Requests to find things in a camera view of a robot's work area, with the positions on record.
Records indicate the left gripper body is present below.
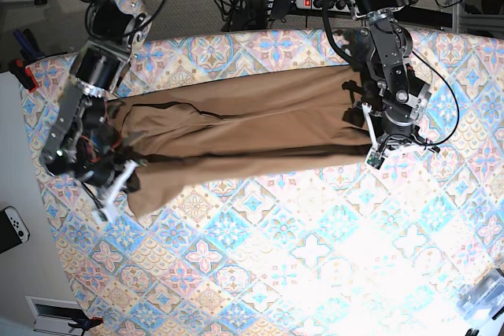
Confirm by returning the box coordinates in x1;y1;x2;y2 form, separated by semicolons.
353;101;440;155

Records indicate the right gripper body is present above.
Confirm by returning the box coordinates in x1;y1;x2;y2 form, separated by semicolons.
80;157;146;213

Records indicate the brown t-shirt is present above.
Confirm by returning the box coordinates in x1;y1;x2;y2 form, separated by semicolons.
107;66;370;216

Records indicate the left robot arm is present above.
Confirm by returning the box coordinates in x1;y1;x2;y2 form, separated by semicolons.
322;0;439;164

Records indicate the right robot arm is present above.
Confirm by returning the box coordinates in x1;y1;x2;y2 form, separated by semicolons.
40;0;150;223

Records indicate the white power strip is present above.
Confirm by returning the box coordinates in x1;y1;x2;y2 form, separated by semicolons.
295;0;349;12

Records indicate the game console with white controller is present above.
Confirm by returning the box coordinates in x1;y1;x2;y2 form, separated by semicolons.
0;206;30;253

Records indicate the patterned tablecloth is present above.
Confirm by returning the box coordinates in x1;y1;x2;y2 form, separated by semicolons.
35;31;503;335

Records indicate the red black clamp left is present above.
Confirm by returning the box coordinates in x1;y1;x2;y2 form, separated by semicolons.
8;59;39;93

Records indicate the blue black clamp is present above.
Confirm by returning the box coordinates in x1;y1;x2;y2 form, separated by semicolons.
13;28;46;64

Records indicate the black orange clamp bottom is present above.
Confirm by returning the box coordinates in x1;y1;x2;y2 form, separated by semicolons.
68;316;103;335

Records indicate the white floor vent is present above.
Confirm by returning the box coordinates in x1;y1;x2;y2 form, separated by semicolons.
25;296;85;335

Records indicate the clear plastic box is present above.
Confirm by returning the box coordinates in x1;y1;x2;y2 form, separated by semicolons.
457;268;503;328

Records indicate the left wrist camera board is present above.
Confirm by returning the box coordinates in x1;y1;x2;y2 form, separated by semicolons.
365;150;386;170

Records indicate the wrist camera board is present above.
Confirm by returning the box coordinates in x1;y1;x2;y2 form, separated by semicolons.
92;206;118;224
365;150;386;170

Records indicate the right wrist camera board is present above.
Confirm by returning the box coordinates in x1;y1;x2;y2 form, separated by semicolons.
92;206;118;224

